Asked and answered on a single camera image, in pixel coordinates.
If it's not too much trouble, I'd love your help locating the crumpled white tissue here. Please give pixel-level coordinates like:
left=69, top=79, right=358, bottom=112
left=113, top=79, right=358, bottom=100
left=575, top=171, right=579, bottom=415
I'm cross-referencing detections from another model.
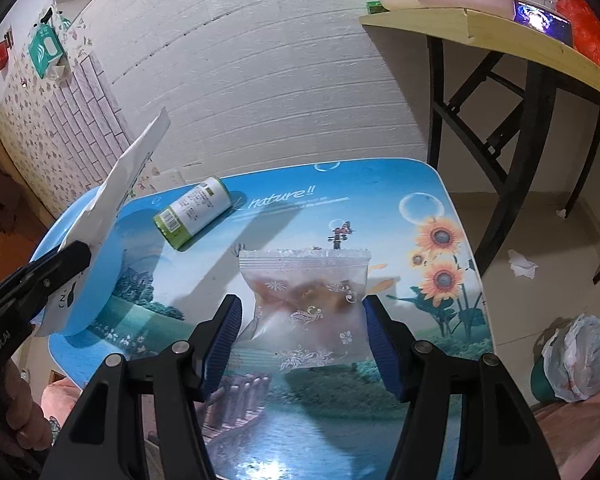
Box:
left=507, top=249, right=538, bottom=278

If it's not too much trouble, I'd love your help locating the clear patterned snack packet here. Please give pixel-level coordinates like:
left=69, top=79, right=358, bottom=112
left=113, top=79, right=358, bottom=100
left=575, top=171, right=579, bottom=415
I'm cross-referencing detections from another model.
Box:
left=237, top=246, right=376, bottom=373

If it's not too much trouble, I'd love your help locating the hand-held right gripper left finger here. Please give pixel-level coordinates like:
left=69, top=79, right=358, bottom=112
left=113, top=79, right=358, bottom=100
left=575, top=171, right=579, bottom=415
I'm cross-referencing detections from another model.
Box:
left=40, top=294, right=243, bottom=480

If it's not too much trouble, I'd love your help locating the orange plastic bag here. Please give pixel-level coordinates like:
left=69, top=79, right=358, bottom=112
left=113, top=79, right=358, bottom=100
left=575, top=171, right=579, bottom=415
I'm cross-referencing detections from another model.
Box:
left=552, top=0, right=600, bottom=83

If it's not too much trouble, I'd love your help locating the long white paper packet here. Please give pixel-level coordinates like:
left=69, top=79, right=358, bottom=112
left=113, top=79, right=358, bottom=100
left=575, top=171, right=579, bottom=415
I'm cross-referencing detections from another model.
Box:
left=32, top=106, right=172, bottom=337

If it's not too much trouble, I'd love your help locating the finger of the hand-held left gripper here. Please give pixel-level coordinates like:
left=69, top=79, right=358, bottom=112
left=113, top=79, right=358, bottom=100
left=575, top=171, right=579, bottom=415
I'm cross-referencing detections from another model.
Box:
left=0, top=240, right=92, bottom=323

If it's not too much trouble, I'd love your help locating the wooden folding table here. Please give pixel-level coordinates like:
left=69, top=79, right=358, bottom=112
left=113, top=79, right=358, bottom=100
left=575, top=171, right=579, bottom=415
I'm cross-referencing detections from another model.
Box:
left=359, top=7, right=600, bottom=286

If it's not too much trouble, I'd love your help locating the green waste bin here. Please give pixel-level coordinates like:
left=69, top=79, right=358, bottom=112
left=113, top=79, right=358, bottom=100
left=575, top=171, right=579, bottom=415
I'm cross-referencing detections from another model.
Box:
left=530, top=357, right=556, bottom=403

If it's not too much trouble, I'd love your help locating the glowing blue phone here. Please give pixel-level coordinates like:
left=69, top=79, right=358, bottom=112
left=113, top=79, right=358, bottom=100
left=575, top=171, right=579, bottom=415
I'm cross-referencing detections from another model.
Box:
left=512, top=0, right=576, bottom=48

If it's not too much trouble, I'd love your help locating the green tissue pack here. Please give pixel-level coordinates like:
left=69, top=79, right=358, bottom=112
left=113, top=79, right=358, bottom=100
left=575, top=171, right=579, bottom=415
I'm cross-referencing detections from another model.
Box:
left=27, top=22, right=68, bottom=80

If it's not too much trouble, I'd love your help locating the green white bottle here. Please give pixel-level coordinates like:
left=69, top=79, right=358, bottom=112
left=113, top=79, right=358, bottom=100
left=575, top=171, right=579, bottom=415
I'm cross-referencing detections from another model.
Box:
left=152, top=176, right=232, bottom=252

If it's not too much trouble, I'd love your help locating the blue plastic basin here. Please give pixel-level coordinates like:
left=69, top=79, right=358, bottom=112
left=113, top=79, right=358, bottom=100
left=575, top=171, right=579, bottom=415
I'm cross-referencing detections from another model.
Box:
left=30, top=192, right=131, bottom=337

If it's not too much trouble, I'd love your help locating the white plastic bin bag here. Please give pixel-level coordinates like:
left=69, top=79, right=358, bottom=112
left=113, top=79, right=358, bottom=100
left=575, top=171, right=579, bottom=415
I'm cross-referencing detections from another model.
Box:
left=541, top=314, right=600, bottom=403

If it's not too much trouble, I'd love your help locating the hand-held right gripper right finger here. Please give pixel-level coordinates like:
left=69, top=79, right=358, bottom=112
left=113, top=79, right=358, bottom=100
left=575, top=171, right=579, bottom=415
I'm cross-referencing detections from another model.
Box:
left=362, top=294, right=551, bottom=480

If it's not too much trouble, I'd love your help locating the person's left hand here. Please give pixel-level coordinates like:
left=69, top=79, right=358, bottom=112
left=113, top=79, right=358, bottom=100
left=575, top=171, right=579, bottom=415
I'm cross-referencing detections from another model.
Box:
left=4, top=360, right=53, bottom=453

